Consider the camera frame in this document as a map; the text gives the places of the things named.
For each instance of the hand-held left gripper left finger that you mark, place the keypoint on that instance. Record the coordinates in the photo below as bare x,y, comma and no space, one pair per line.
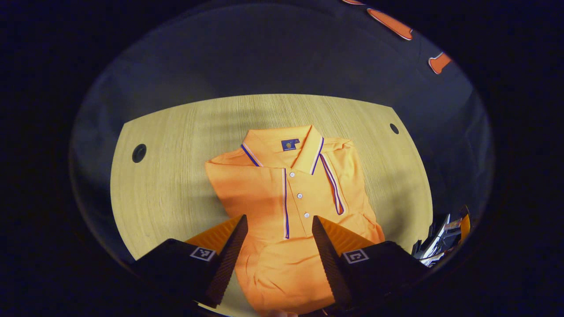
229,264

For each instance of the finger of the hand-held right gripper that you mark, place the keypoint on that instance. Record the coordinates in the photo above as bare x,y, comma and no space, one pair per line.
465,224

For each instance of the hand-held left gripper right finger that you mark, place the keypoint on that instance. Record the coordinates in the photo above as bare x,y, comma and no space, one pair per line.
330,264

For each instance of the orange T-shirt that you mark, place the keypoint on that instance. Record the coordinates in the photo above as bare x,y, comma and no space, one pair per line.
264,198

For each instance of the black backdrop cloth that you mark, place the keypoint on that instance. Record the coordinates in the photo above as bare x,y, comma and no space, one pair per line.
264,53

